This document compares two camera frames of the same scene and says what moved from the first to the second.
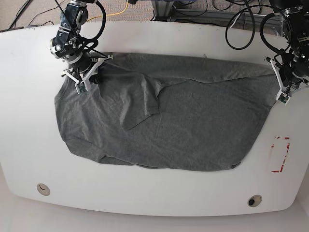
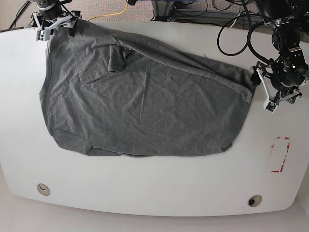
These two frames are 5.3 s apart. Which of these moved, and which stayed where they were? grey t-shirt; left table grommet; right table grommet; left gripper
Moved: left gripper; grey t-shirt
Stayed: right table grommet; left table grommet
